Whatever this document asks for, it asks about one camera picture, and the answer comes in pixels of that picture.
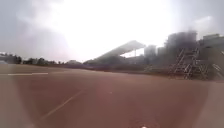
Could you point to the row of trees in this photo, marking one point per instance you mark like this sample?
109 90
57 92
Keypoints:
30 61

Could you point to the grandstand with slanted roof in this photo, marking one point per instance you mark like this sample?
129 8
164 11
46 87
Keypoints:
116 55

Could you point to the group of tall buildings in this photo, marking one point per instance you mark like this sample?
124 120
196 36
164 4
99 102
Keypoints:
181 43

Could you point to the metal scaffold stairs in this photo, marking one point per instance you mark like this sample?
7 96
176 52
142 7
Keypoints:
190 65

